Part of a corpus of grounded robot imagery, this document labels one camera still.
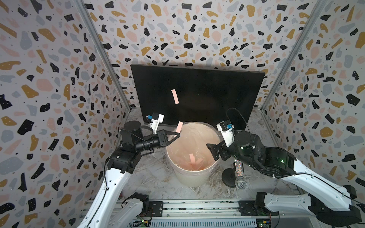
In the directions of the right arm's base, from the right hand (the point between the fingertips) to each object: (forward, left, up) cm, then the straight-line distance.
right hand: (215, 140), depth 61 cm
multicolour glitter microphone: (-12, -12, -13) cm, 22 cm away
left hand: (0, +15, +2) cm, 15 cm away
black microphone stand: (-3, -11, -35) cm, 37 cm away
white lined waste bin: (+12, +9, -16) cm, 23 cm away
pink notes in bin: (0, +8, -26) cm, 27 cm away
